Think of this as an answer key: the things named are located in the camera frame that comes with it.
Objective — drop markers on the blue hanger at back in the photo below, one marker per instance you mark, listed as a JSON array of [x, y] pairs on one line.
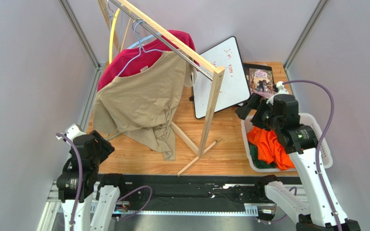
[[140, 40]]

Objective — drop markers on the orange t-shirt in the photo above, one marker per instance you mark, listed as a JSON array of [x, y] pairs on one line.
[[270, 150]]

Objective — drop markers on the yellow hanger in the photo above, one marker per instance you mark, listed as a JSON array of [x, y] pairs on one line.
[[113, 39]]

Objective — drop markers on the light blue wire hanger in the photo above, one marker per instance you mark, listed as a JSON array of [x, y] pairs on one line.
[[109, 10]]

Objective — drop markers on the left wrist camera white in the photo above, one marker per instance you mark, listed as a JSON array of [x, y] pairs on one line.
[[74, 131]]

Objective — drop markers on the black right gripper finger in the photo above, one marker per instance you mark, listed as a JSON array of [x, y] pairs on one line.
[[254, 101], [243, 111]]

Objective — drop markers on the illustrated paperback book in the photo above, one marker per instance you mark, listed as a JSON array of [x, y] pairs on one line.
[[260, 81]]

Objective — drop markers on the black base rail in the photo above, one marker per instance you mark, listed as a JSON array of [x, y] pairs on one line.
[[193, 195]]

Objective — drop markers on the beige t-shirt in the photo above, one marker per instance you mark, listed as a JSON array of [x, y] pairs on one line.
[[142, 106]]

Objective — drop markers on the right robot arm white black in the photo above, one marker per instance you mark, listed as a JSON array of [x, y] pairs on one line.
[[323, 212]]

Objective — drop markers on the lavender wire hanger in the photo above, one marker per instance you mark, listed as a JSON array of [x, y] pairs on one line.
[[131, 61]]

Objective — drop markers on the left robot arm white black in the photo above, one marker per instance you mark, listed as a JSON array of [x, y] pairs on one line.
[[87, 202]]

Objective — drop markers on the magenta t-shirt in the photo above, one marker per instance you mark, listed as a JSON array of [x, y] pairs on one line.
[[110, 72]]

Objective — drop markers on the metal hanging rod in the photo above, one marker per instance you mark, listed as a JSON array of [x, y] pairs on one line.
[[166, 37]]

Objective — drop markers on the white whiteboard black frame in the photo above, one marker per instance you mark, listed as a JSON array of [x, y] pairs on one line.
[[234, 88]]

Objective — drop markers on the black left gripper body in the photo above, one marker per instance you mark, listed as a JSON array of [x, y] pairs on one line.
[[97, 158]]

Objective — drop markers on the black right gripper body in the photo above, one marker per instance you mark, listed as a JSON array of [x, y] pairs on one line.
[[255, 104]]

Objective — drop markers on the green t-shirt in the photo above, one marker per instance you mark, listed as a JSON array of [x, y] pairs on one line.
[[260, 164]]

